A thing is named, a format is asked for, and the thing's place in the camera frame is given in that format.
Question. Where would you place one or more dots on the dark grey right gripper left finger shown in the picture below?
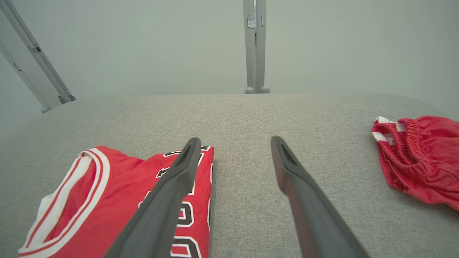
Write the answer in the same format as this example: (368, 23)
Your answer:
(161, 208)

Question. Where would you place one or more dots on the upright grey metal double post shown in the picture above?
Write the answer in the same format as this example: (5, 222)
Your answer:
(255, 53)

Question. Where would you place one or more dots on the red shorts with white stripe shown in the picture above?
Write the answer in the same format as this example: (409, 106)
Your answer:
(423, 161)

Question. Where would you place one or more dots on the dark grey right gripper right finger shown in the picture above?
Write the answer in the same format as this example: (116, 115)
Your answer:
(312, 211)

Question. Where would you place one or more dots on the red jersey with white sleeves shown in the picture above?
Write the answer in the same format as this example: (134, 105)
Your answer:
(118, 200)

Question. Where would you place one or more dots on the slanted grey metal frame post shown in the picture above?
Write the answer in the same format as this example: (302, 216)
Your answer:
(39, 61)

